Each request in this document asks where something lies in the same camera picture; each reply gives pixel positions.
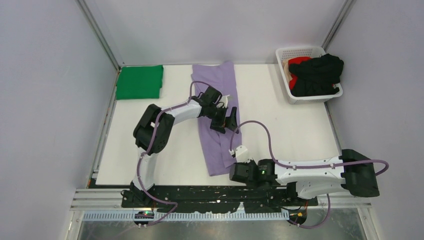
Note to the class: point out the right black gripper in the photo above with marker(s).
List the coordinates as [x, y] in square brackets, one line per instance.
[252, 161]

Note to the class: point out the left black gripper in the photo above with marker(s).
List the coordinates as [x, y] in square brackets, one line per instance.
[219, 125]

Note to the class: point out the purple t shirt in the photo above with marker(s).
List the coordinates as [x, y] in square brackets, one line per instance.
[215, 146]

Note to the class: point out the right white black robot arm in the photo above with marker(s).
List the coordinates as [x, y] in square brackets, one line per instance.
[351, 171]

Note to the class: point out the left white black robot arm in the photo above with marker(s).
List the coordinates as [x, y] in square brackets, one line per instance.
[152, 134]

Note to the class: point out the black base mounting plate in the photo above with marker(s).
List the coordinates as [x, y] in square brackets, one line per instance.
[214, 199]

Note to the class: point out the beige t shirt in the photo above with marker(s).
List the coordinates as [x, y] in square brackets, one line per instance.
[287, 74]

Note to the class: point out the white plastic laundry basket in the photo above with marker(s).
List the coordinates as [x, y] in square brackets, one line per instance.
[285, 53]

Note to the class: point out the red t shirt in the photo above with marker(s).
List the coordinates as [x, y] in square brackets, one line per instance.
[294, 69]

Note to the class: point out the folded green t shirt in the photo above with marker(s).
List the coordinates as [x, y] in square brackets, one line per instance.
[140, 82]

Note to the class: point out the black t shirt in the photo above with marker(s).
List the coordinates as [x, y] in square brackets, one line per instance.
[319, 76]

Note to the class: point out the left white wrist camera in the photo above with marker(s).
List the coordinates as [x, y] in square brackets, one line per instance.
[225, 100]

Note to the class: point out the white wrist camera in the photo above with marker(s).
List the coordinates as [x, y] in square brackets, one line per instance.
[225, 100]
[240, 154]

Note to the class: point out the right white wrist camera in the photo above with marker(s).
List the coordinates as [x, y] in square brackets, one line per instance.
[240, 154]

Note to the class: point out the aluminium frame rail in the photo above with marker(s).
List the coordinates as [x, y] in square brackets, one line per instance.
[104, 204]

